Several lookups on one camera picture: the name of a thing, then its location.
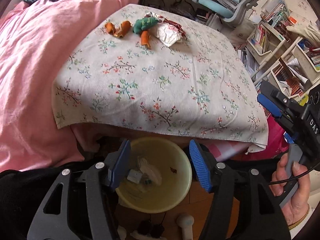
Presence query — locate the white crumpled wrapper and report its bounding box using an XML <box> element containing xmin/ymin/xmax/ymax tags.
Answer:
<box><xmin>150</xmin><ymin>23</ymin><xmax>183</xmax><ymax>47</ymax></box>

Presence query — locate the yellow trash bin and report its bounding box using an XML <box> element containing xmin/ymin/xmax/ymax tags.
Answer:
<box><xmin>116</xmin><ymin>137</ymin><xmax>192</xmax><ymax>213</ymax></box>

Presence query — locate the pink bed duvet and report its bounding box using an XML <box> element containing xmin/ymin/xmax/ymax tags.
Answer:
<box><xmin>1</xmin><ymin>0</ymin><xmax>138</xmax><ymax>171</ymax></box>

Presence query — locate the orange peel piece near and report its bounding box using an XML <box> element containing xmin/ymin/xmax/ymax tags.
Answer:
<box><xmin>140</xmin><ymin>30</ymin><xmax>151</xmax><ymax>49</ymax></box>

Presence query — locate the pink shopping bag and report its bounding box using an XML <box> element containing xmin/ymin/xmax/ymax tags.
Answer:
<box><xmin>232</xmin><ymin>115</ymin><xmax>289</xmax><ymax>161</ymax></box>

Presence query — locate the white book shelf rack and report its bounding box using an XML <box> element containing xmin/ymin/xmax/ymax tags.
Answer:
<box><xmin>246</xmin><ymin>0</ymin><xmax>319</xmax><ymax>100</ymax></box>

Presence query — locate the floral white table cloth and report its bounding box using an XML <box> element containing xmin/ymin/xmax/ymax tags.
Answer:
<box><xmin>52</xmin><ymin>10</ymin><xmax>267</xmax><ymax>144</ymax></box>

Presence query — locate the right hand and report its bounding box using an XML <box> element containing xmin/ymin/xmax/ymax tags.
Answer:
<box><xmin>269</xmin><ymin>152</ymin><xmax>312</xmax><ymax>227</ymax></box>

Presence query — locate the red snack wrapper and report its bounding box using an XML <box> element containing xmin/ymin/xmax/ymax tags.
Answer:
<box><xmin>144</xmin><ymin>12</ymin><xmax>187</xmax><ymax>40</ymax></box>

